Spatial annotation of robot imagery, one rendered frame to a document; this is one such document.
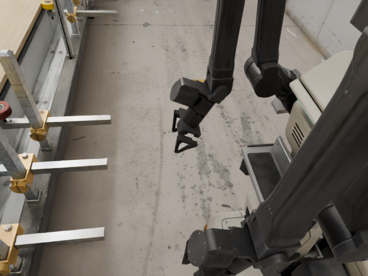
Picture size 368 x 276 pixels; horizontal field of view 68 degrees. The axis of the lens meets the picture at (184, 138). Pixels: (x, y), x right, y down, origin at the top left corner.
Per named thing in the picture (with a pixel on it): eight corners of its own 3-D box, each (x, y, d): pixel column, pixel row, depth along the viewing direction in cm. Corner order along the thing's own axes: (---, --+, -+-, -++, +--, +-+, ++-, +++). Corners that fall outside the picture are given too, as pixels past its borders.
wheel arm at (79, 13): (117, 16, 185) (116, 10, 182) (117, 18, 183) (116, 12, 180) (49, 15, 179) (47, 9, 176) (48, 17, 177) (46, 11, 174)
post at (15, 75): (53, 146, 122) (11, 47, 87) (52, 152, 120) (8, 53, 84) (45, 147, 121) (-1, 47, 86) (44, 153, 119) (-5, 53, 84)
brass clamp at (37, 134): (53, 118, 119) (50, 109, 116) (47, 141, 110) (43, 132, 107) (38, 118, 118) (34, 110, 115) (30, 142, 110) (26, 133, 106)
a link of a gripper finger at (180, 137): (166, 155, 83) (181, 134, 78) (165, 138, 88) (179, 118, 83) (185, 160, 86) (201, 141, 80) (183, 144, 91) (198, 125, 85)
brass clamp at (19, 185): (40, 161, 102) (35, 153, 98) (31, 193, 93) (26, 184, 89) (22, 162, 101) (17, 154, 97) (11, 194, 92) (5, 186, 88)
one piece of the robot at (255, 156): (274, 170, 97) (296, 127, 81) (307, 248, 79) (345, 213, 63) (230, 173, 95) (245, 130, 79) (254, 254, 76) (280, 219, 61)
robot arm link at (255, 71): (294, 81, 74) (286, 70, 77) (272, 62, 68) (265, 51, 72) (266, 103, 78) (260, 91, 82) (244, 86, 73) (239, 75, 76)
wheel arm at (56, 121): (111, 120, 121) (110, 113, 117) (111, 126, 118) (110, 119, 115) (5, 125, 114) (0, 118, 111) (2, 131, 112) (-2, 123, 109)
